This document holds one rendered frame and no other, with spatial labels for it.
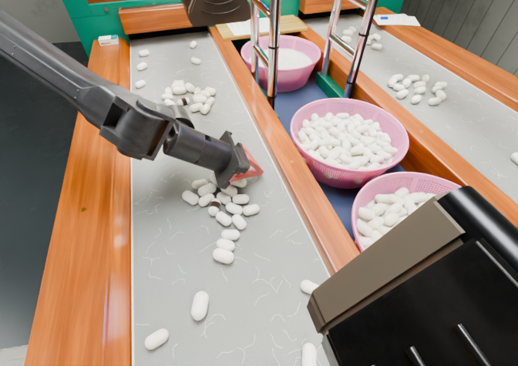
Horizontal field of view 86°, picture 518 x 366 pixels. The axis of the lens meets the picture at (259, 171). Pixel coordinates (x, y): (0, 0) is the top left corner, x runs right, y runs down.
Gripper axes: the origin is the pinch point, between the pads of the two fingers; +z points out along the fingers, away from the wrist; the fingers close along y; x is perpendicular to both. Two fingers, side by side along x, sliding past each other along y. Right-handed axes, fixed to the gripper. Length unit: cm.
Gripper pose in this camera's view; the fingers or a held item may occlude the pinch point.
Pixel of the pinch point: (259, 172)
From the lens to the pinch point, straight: 57.1
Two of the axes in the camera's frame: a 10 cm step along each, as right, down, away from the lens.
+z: 7.4, 2.8, 6.2
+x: -6.1, 6.7, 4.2
